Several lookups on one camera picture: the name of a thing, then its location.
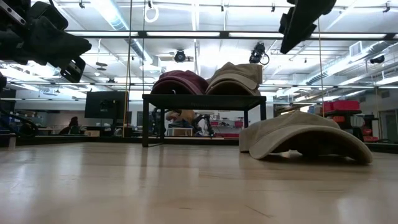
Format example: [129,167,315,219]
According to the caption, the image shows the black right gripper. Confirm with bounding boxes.
[279,0,337,55]

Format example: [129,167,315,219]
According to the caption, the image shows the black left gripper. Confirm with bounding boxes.
[0,0,93,83]

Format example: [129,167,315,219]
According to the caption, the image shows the beige baseball cap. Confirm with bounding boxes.
[205,61,264,96]
[238,110,374,166]

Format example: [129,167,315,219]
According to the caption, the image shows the maroon baseball cap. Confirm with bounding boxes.
[150,70,210,95]

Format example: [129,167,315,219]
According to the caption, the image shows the large black monitor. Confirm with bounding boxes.
[84,91,129,119]

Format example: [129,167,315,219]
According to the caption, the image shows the person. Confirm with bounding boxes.
[164,109,197,124]
[58,116,80,136]

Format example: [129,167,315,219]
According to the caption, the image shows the black rack with red bins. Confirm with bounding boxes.
[307,99,382,143]

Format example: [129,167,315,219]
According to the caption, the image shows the black perforated metal shelf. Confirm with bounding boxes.
[142,93,268,148]

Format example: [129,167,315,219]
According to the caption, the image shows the white rack with red bins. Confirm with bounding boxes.
[210,119,245,139]

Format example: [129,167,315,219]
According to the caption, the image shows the small white table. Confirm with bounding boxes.
[167,126,194,138]

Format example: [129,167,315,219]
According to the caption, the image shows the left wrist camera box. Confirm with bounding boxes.
[26,1,69,31]

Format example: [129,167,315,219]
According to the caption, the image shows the silver ventilation duct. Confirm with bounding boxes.
[90,0,155,65]

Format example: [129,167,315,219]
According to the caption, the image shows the black rig frame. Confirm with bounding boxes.
[0,30,398,154]

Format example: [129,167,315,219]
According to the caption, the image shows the black curved hose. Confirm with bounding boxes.
[0,107,40,138]

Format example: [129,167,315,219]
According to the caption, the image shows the yellow hanging strap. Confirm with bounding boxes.
[122,0,134,138]

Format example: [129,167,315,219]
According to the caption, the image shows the white cable ring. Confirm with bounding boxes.
[144,5,160,24]

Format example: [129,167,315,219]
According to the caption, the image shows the round black rig camera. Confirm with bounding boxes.
[174,49,187,63]

